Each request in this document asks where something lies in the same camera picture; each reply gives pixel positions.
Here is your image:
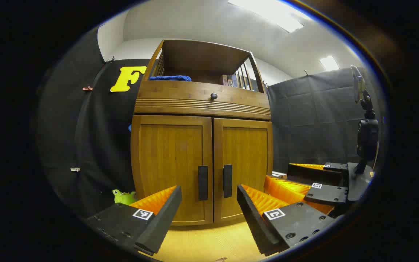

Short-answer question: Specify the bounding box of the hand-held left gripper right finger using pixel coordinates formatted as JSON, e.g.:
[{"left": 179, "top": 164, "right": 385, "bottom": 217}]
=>
[{"left": 236, "top": 184, "right": 337, "bottom": 256}]

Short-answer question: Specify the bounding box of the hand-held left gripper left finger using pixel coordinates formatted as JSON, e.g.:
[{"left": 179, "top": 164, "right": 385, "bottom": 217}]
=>
[{"left": 86, "top": 186, "right": 183, "bottom": 256}]

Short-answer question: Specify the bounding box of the wooden cabinet door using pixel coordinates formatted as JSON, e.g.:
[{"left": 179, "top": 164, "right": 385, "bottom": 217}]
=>
[
  {"left": 131, "top": 115, "right": 214, "bottom": 225},
  {"left": 213, "top": 118, "right": 274, "bottom": 223}
]

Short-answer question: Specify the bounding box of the wooden double-door shoe cabinet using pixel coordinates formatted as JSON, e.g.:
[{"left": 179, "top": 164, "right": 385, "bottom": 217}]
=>
[{"left": 130, "top": 39, "right": 274, "bottom": 226}]

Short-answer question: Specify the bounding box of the green frog plush toy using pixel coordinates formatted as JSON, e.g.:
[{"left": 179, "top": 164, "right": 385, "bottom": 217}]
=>
[{"left": 112, "top": 189, "right": 137, "bottom": 205}]

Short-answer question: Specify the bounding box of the black backdrop cloth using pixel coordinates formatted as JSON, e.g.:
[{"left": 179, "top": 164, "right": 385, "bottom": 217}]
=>
[
  {"left": 37, "top": 27, "right": 152, "bottom": 219},
  {"left": 267, "top": 67, "right": 381, "bottom": 173}
]

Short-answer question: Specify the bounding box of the small ceiling light panel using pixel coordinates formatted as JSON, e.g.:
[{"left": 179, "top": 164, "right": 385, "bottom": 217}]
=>
[{"left": 320, "top": 55, "right": 340, "bottom": 71}]

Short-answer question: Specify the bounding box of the row of books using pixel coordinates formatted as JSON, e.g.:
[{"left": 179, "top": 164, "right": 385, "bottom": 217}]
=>
[{"left": 220, "top": 74, "right": 250, "bottom": 90}]

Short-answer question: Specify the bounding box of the blue cloth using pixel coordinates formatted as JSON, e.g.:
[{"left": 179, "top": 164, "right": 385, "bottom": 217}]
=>
[{"left": 149, "top": 75, "right": 192, "bottom": 82}]

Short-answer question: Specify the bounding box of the large ceiling light panel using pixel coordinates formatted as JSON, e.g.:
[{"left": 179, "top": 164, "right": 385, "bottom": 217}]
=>
[{"left": 228, "top": 0, "right": 304, "bottom": 33}]

